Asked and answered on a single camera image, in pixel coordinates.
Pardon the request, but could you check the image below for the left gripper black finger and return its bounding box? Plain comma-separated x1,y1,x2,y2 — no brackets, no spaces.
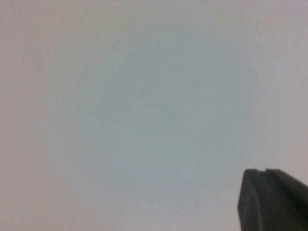
237,168,308,231

